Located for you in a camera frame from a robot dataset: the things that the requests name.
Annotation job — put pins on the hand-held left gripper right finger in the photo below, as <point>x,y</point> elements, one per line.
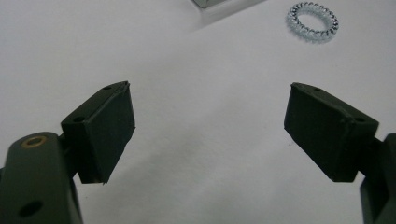
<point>327,133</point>

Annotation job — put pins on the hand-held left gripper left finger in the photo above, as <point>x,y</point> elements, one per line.
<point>102,137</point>

